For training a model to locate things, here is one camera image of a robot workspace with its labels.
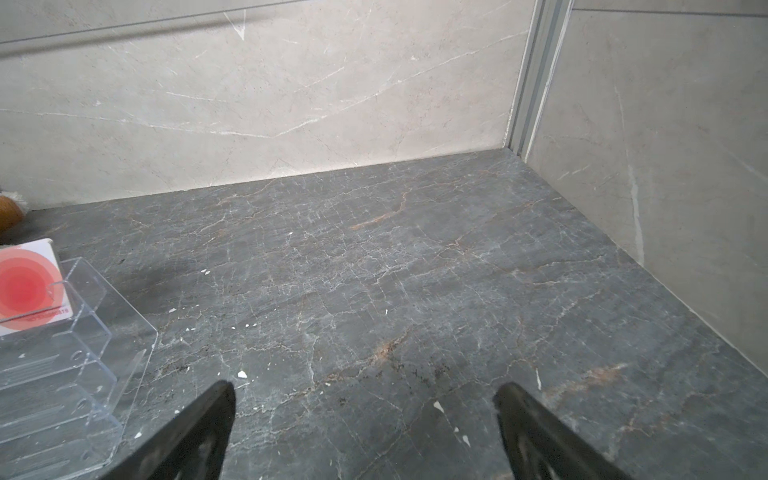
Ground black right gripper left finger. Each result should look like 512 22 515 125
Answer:
103 380 236 480

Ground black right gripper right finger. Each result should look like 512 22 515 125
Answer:
493 382 629 479

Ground clear acrylic tiered card stand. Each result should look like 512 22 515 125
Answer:
1 258 158 479

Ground white card red circle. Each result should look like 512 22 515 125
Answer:
1 238 73 336

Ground white teddy bear brown shirt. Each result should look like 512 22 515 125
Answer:
0 191 29 233

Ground vertical aluminium corner post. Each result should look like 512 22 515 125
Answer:
506 0 574 162

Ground horizontal aluminium wall rail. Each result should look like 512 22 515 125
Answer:
1 1 289 60

